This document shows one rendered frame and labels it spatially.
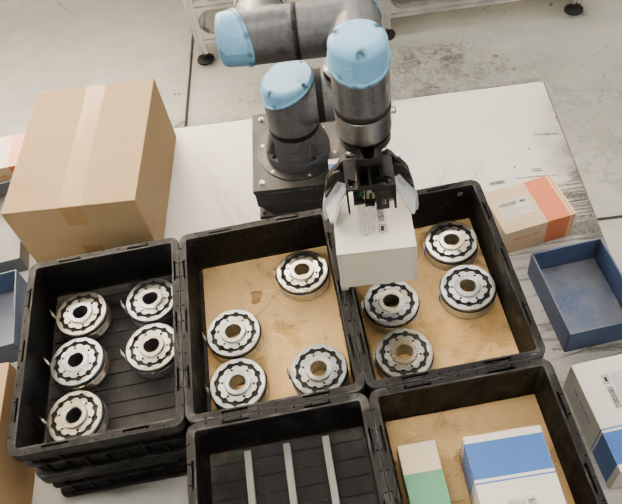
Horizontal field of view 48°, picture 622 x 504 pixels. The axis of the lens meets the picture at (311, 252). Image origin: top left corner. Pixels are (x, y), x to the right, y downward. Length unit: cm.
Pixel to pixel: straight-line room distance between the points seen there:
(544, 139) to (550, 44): 147
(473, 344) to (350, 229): 37
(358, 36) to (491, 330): 66
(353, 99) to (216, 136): 106
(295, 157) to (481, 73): 163
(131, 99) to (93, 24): 206
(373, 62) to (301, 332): 64
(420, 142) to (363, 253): 80
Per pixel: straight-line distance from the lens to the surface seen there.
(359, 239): 106
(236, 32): 96
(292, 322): 135
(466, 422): 125
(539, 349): 121
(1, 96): 362
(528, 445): 115
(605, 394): 135
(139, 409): 135
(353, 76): 86
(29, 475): 151
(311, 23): 95
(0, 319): 175
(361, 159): 94
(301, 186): 160
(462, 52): 321
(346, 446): 123
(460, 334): 132
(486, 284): 135
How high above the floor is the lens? 198
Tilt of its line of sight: 53 degrees down
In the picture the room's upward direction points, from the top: 12 degrees counter-clockwise
